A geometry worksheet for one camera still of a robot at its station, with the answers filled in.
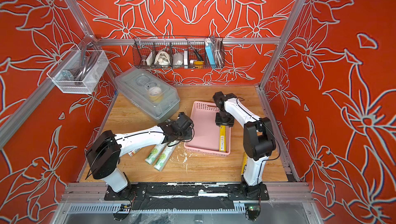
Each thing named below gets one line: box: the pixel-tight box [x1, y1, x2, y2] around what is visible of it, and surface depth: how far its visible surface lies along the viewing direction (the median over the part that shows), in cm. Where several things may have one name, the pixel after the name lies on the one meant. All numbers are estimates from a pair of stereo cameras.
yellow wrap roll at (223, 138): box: [219, 125, 227, 153], surface depth 89 cm
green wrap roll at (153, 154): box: [144, 144, 165, 166], surface depth 83 cm
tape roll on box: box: [148, 86, 163, 104], surface depth 90 cm
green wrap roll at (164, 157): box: [153, 144, 178, 172], surface depth 82 cm
